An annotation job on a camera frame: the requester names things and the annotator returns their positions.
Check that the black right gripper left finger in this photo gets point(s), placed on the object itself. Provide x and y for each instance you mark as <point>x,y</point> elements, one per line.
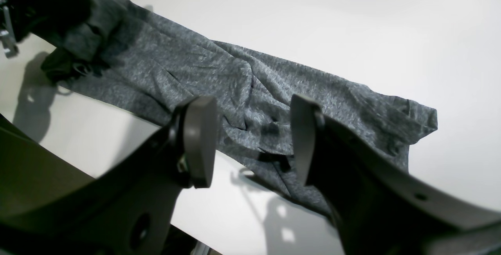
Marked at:
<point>126,211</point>

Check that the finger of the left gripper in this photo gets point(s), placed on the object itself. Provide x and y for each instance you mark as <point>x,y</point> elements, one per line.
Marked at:
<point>48,19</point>
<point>61,65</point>

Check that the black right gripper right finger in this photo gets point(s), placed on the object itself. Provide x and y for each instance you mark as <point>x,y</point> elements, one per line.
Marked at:
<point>377,208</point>

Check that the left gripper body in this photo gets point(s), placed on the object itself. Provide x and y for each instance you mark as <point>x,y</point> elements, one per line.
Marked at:
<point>7,37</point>

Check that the grey heather long-sleeve shirt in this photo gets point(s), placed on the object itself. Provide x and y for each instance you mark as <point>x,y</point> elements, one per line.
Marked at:
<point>136,60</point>

